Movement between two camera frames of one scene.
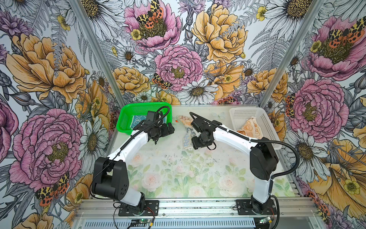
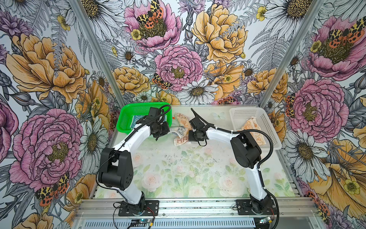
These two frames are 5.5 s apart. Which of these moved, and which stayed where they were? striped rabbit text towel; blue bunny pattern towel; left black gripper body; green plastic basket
Moved: striped rabbit text towel
Stayed: left black gripper body; green plastic basket; blue bunny pattern towel
